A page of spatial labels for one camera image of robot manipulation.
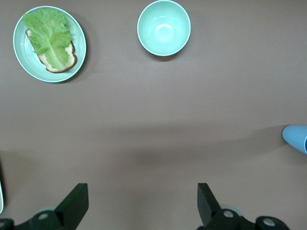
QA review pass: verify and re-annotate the brown table cover sheet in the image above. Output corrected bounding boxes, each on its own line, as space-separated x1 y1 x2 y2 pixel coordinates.
0 0 307 230

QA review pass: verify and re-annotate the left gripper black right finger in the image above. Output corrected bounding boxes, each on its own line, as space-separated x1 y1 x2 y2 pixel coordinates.
197 183 292 230

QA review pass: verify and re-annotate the mint green bowl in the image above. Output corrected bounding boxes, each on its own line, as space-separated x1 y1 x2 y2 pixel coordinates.
137 0 192 57

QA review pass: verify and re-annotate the toasted bread slice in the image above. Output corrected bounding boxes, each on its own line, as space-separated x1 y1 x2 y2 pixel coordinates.
25 29 78 74

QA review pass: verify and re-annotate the white kitchen scale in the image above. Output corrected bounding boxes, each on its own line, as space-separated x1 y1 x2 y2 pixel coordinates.
0 153 5 215

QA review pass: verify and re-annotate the green lettuce leaf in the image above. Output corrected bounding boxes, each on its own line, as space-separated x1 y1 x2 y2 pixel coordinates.
22 7 73 69

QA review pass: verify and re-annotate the blue cup holding tissue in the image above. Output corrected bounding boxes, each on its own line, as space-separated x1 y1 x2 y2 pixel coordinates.
282 124 307 154

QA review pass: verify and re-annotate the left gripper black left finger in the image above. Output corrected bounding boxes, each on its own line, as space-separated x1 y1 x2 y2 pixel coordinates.
0 183 89 230

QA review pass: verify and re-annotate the mint green plate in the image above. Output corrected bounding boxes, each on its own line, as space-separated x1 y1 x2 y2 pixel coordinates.
12 6 87 83

